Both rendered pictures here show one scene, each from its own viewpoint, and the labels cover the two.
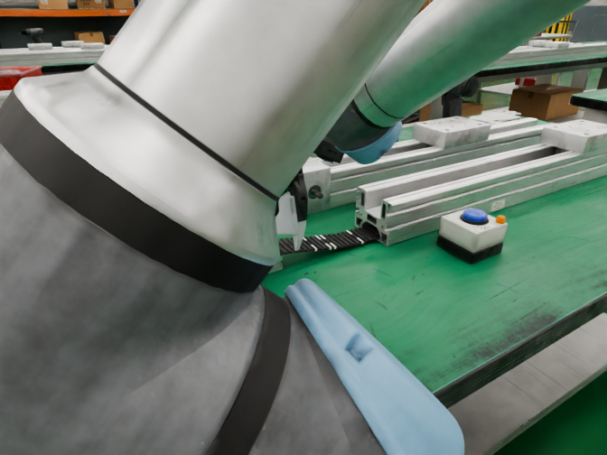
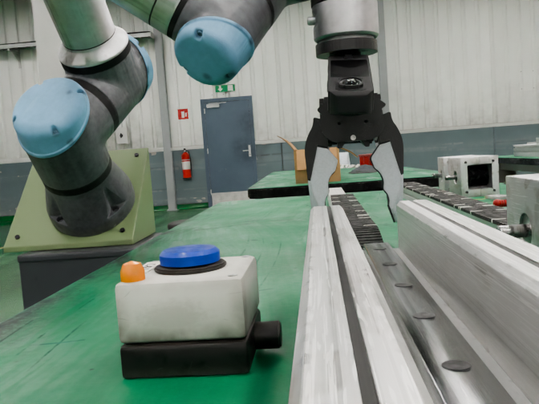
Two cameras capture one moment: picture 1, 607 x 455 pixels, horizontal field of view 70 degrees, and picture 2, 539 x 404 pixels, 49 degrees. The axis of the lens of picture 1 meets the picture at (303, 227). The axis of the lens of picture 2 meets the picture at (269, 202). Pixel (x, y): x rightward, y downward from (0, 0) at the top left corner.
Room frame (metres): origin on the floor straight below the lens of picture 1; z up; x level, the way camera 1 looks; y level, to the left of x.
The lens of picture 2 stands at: (0.95, -0.58, 0.91)
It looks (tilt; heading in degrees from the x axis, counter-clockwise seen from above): 4 degrees down; 125
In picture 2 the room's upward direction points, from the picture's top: 4 degrees counter-clockwise
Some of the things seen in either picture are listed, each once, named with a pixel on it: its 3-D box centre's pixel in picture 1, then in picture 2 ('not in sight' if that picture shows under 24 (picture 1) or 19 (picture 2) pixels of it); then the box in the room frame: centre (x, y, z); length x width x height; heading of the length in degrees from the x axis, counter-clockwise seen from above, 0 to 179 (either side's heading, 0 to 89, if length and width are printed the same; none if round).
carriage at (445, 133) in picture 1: (450, 136); not in sight; (1.10, -0.38, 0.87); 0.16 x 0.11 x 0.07; 120
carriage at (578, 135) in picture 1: (580, 140); not in sight; (1.06, -0.69, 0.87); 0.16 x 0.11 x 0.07; 120
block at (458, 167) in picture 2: not in sight; (468, 175); (0.51, 0.88, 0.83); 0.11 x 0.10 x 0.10; 34
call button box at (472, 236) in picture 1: (467, 231); (206, 309); (0.69, -0.29, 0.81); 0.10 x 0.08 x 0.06; 30
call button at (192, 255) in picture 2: (474, 217); (190, 261); (0.68, -0.30, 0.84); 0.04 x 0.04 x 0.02
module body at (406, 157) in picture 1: (447, 154); not in sight; (1.10, -0.38, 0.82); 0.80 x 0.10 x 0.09; 120
